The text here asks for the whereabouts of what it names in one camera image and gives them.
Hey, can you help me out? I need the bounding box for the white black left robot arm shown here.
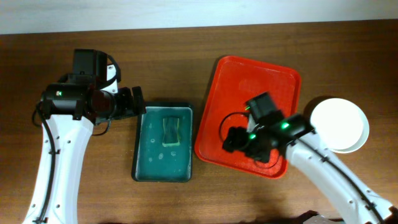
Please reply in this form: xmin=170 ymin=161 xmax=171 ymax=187
xmin=24 ymin=73 xmax=146 ymax=223

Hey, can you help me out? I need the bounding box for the dark green water tray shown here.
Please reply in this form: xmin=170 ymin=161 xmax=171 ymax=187
xmin=131 ymin=102 xmax=193 ymax=182

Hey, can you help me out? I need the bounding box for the white plate with green stain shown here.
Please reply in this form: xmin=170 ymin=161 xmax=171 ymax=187
xmin=310 ymin=98 xmax=365 ymax=152

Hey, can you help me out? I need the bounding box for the light blue plate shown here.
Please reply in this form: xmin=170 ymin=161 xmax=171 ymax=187
xmin=331 ymin=107 xmax=370 ymax=154

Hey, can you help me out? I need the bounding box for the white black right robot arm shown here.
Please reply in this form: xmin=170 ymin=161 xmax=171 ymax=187
xmin=223 ymin=114 xmax=397 ymax=223

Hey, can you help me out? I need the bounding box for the yellow green sponge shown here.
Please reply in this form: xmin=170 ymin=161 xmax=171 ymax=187
xmin=162 ymin=116 xmax=180 ymax=147

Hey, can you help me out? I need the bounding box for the red plastic tray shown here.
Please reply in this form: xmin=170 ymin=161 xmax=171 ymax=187
xmin=195 ymin=55 xmax=302 ymax=179

